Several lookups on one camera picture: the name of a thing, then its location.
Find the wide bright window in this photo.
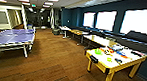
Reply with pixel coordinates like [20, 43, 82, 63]
[94, 9, 118, 32]

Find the narrow bright window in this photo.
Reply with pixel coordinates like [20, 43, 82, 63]
[82, 11, 96, 29]

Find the red flat game piece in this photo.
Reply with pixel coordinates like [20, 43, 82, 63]
[132, 50, 147, 58]

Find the blue round paddle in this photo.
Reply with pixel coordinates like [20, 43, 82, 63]
[112, 46, 123, 54]

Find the blue ping pong table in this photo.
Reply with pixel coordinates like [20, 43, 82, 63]
[0, 25, 37, 67]

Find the small green bowl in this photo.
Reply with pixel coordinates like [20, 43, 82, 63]
[105, 57, 113, 63]

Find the large green bowl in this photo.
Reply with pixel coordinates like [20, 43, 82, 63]
[94, 48, 104, 56]

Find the white table with dishes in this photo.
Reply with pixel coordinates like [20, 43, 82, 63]
[82, 40, 147, 81]

